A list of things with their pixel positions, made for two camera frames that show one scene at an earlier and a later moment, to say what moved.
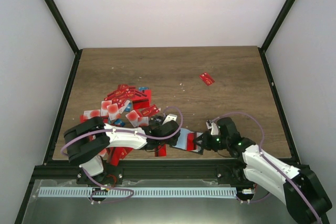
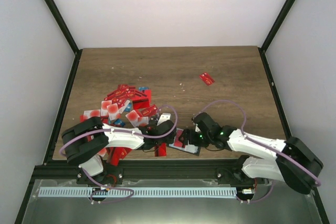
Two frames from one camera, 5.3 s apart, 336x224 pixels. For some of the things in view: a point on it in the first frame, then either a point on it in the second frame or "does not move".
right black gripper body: [213, 144] to [199, 141]
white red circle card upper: [113, 110] does not move
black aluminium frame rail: [67, 169] does not move
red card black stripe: [162, 151] does not move
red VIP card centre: [150, 110] does not move
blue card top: [143, 88] does not move
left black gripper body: [170, 141] does not move
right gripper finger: [200, 139] to [186, 134]
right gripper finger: [201, 151] to [184, 140]
